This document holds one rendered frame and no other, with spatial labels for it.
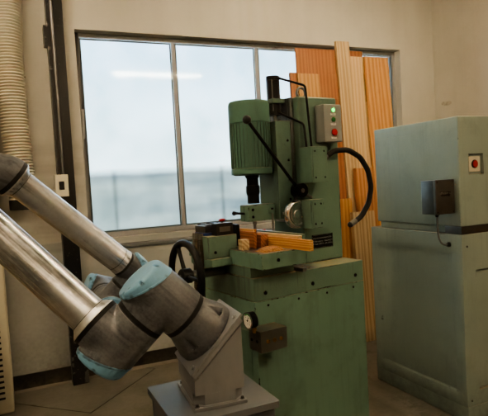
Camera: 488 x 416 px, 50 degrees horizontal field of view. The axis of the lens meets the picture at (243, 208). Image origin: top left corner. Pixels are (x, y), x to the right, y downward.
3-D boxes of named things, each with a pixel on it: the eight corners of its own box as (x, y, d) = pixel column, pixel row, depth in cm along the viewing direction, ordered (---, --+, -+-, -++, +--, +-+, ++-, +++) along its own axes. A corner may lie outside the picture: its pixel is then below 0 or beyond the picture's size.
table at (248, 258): (169, 258, 239) (168, 245, 238) (227, 250, 255) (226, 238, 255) (240, 274, 188) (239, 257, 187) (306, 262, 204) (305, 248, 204)
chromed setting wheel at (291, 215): (283, 229, 219) (281, 200, 219) (305, 227, 226) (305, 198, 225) (287, 230, 217) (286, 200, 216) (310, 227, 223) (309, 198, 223)
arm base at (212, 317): (238, 310, 149) (213, 289, 146) (196, 366, 143) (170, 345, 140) (214, 304, 166) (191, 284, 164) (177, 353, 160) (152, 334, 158)
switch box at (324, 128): (315, 143, 228) (314, 106, 227) (333, 143, 234) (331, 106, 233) (325, 141, 223) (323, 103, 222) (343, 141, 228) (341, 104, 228)
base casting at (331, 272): (200, 286, 236) (198, 266, 236) (300, 268, 267) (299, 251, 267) (255, 302, 198) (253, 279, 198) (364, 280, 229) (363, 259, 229)
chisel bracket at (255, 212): (240, 224, 225) (239, 205, 225) (267, 222, 233) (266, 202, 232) (249, 225, 219) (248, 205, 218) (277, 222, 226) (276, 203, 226)
